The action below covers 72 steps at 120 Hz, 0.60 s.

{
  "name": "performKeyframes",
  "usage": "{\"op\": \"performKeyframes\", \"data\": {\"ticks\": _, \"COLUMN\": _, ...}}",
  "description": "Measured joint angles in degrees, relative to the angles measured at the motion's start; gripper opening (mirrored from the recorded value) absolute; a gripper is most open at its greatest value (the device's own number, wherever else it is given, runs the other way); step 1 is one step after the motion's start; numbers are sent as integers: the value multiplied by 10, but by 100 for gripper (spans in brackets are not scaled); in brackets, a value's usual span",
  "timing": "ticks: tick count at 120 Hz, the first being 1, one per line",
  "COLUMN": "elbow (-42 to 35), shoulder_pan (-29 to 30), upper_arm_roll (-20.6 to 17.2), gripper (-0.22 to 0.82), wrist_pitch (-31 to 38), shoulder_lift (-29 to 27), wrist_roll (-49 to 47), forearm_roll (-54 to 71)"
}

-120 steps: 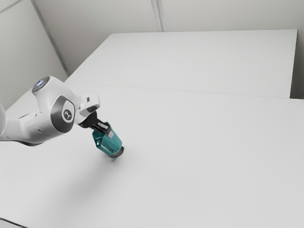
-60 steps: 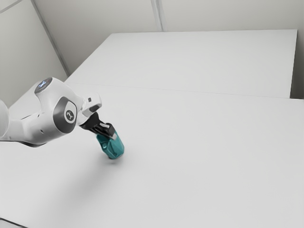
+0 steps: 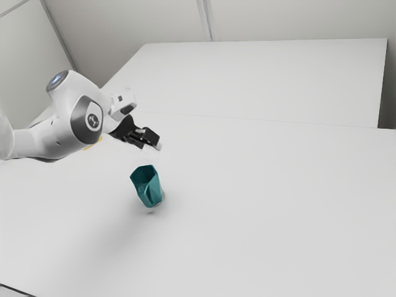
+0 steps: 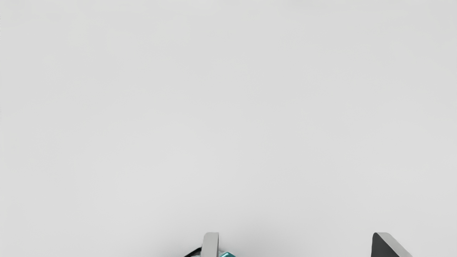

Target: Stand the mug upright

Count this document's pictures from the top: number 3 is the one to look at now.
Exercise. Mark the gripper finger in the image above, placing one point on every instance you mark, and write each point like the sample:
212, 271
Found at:
152, 136
138, 141

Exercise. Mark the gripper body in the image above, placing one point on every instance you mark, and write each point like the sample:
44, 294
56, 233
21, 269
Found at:
123, 128

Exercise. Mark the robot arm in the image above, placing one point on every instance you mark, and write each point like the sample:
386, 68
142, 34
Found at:
40, 137

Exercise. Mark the teal faceted mug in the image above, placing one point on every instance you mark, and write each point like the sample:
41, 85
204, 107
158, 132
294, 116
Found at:
148, 185

